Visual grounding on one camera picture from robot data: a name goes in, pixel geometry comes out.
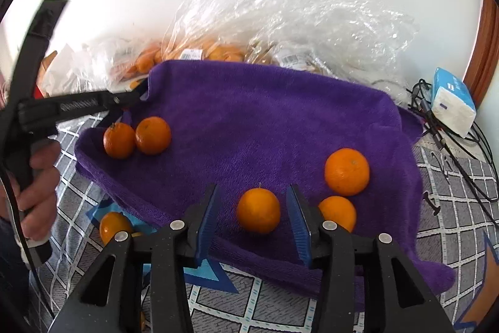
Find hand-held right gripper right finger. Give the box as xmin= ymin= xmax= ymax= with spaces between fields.
xmin=286 ymin=184 xmax=457 ymax=333

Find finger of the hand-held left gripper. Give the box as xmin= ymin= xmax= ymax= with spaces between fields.
xmin=55 ymin=88 xmax=149 ymax=123
xmin=0 ymin=0 xmax=71 ymax=131

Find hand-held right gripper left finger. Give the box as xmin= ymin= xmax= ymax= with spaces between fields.
xmin=49 ymin=183 xmax=222 ymax=333

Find purple towel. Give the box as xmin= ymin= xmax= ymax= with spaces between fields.
xmin=74 ymin=59 xmax=457 ymax=298

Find person's left forearm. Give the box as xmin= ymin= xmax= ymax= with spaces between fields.
xmin=0 ymin=214 xmax=30 ymax=318

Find person's left hand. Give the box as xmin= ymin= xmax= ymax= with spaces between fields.
xmin=6 ymin=141 xmax=62 ymax=242

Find white plastic bag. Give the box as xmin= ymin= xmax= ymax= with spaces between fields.
xmin=41 ymin=43 xmax=99 ymax=96

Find small clear plastic bag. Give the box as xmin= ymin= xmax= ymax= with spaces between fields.
xmin=84 ymin=36 xmax=172 ymax=84

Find grey checked tablecloth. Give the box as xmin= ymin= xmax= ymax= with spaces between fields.
xmin=25 ymin=110 xmax=499 ymax=333

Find pile of bagged oranges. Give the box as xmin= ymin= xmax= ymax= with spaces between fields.
xmin=156 ymin=37 xmax=250 ymax=63

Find blue white tissue pack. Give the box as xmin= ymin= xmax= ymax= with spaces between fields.
xmin=431 ymin=67 xmax=477 ymax=138

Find large clear plastic bag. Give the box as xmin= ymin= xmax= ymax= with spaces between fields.
xmin=164 ymin=0 xmax=421 ymax=84

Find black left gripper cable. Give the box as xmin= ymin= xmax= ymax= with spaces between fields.
xmin=0 ymin=165 xmax=53 ymax=318

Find black cables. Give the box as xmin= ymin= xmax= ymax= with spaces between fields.
xmin=405 ymin=77 xmax=499 ymax=209

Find brown wooden door frame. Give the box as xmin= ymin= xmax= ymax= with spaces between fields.
xmin=462 ymin=0 xmax=499 ymax=111

